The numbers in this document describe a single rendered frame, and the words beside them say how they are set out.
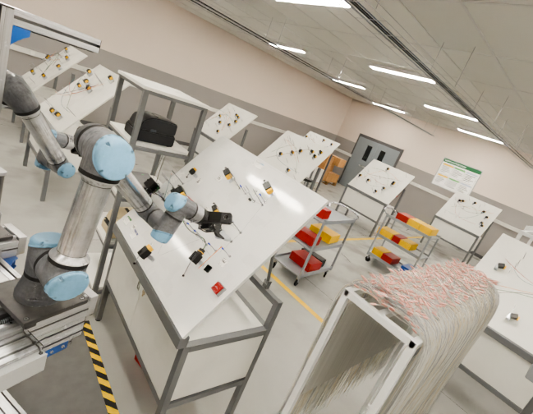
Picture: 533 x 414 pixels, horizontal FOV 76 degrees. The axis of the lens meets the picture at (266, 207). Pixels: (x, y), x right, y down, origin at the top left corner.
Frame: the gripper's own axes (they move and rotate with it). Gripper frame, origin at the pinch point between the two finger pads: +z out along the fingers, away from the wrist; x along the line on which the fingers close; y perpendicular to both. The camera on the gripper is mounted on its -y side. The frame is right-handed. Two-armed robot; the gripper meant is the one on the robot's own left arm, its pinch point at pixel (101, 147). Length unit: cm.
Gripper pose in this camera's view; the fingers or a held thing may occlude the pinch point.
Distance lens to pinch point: 216.6
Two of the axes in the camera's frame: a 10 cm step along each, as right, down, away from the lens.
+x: 9.0, -3.1, -3.1
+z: 3.4, 0.5, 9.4
